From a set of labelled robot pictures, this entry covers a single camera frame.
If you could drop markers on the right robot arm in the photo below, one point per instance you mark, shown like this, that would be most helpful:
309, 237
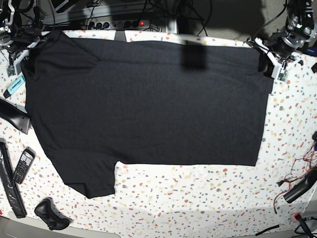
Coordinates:
20, 31

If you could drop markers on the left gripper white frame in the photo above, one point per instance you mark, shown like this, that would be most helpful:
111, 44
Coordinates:
274, 66

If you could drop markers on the grey table clamp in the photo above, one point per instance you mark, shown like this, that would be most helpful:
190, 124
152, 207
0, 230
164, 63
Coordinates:
120, 36

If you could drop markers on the black T-shirt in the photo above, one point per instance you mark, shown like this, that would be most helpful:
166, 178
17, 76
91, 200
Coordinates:
93, 103

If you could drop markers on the long black bar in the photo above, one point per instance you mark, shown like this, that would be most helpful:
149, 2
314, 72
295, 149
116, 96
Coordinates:
10, 187

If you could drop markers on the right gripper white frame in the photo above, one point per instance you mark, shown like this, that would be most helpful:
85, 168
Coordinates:
18, 50

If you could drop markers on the black handheld tool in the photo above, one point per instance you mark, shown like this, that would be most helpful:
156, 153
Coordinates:
14, 116

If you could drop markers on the light blue highlighter pen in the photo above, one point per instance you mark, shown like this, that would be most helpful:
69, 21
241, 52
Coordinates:
14, 86

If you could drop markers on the terrazzo pattern table cloth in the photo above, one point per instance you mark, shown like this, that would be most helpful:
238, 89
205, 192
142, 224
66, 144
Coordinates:
190, 201

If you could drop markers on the black socket strip red switch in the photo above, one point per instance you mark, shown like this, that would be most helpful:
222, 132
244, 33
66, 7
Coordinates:
119, 25

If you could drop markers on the black phone handset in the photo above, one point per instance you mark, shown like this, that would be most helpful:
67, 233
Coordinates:
26, 159

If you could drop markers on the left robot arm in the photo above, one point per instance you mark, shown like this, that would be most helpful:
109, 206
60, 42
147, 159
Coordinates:
277, 52

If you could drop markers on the black game controller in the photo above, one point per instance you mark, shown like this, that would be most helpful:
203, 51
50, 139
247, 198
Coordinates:
50, 217

